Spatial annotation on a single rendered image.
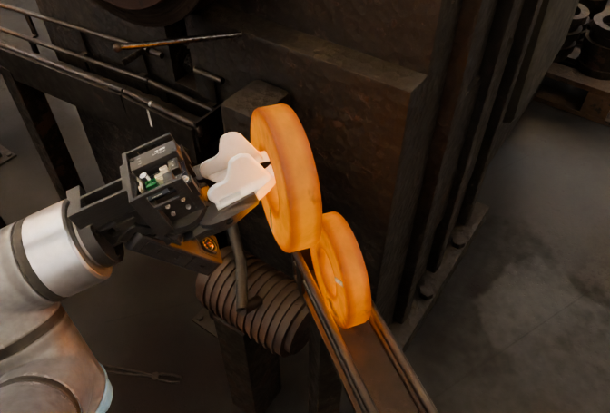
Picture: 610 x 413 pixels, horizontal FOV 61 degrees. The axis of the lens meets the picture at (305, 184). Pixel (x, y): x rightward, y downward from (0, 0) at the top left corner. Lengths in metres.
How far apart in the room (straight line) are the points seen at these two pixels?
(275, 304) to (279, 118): 0.46
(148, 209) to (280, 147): 0.13
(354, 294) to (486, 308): 0.99
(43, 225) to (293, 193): 0.23
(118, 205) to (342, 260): 0.28
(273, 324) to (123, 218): 0.44
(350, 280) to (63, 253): 0.33
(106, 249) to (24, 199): 1.52
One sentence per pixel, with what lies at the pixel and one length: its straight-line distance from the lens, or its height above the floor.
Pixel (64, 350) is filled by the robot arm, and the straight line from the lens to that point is 0.59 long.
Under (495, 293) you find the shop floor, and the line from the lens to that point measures 1.65.
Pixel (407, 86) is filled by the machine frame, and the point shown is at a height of 0.87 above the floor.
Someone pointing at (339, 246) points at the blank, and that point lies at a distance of 0.65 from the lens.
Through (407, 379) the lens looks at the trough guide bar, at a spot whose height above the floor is 0.68.
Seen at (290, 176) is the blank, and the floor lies 0.96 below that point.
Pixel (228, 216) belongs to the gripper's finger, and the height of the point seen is 0.91.
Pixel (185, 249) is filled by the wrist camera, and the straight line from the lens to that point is 0.57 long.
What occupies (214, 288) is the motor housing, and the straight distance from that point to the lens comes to 0.96.
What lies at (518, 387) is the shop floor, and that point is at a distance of 1.51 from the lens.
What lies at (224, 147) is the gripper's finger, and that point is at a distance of 0.53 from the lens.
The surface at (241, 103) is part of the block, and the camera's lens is 0.85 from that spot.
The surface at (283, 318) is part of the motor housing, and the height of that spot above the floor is 0.52.
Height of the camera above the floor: 1.29
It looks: 44 degrees down
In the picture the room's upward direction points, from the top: straight up
